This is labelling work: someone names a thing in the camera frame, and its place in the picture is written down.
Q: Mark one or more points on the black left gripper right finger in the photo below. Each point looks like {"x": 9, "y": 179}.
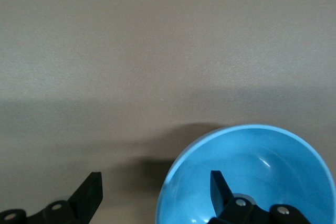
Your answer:
{"x": 236, "y": 213}

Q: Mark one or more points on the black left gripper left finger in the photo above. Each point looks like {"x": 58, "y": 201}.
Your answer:
{"x": 65, "y": 212}

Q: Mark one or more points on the blue bowl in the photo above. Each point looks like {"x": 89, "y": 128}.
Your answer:
{"x": 262, "y": 150}

